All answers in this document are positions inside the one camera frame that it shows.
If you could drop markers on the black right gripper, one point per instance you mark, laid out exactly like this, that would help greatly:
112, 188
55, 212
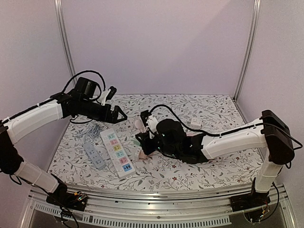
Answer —
146, 138

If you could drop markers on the aluminium frame post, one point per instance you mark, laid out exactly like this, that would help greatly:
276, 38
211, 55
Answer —
249, 48
63, 35

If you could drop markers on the grey-blue power strip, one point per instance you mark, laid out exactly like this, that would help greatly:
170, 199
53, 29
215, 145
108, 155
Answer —
94, 156

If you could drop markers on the white cube socket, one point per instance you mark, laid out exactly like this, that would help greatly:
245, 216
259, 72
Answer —
196, 123

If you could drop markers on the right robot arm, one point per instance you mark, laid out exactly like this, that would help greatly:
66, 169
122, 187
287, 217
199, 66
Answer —
268, 131

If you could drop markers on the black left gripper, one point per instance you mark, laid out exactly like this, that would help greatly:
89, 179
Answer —
112, 118

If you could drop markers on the white colourful power strip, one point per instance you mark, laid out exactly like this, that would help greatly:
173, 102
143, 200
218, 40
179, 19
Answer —
120, 160

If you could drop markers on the right aluminium frame post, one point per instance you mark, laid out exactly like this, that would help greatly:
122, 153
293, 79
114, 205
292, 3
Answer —
249, 48

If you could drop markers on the left aluminium frame post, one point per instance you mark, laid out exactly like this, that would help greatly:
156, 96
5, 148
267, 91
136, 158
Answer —
63, 35

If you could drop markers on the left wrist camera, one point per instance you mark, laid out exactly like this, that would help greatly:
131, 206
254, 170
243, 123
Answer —
107, 95

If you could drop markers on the floral table mat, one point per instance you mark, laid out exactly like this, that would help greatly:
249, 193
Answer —
156, 173

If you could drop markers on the pink round socket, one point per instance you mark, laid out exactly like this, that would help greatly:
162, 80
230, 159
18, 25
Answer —
139, 154

